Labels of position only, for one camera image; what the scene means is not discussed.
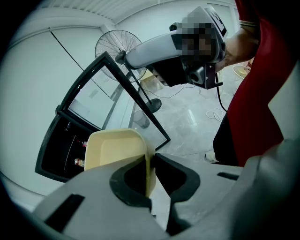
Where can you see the beige cardboard piece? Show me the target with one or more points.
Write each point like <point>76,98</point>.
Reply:
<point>150,79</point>

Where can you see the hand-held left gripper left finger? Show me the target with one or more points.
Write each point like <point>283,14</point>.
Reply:
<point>93,187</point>

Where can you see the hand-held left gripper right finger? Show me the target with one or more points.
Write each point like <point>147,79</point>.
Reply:
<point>211,199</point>

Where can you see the beige round stool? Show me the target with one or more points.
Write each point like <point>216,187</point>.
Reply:
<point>241,70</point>

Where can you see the person's black trousers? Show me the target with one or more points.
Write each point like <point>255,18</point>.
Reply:
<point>225,140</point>

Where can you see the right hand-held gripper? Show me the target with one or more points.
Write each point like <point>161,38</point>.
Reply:
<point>211,47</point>

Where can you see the red label drink can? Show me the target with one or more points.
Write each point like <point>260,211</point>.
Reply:
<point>79,162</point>

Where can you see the black standing fan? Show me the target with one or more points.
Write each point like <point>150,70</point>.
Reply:
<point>120,57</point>

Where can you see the person in red shirt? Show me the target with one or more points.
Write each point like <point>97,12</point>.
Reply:
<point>257,93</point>

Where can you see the white shoe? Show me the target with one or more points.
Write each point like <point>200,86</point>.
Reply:
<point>210,156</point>

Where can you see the person's right forearm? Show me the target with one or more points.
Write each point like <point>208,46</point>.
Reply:
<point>239,47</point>

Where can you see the red cap drink bottle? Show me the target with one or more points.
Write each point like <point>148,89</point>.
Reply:
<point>82,143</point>

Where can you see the yellow square container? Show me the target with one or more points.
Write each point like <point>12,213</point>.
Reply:
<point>112,145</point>

